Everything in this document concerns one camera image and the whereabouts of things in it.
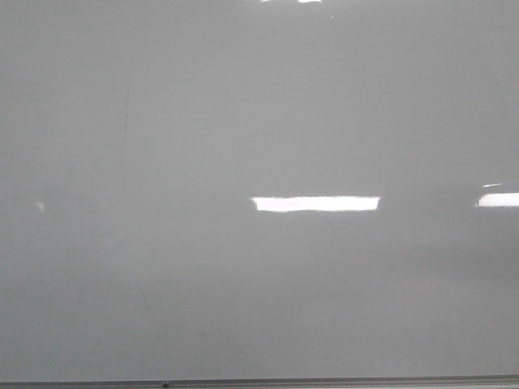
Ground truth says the white whiteboard with frame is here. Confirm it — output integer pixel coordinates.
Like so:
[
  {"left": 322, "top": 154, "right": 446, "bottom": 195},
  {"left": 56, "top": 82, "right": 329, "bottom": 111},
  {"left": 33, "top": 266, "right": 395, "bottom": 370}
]
[{"left": 1, "top": 1, "right": 518, "bottom": 381}]

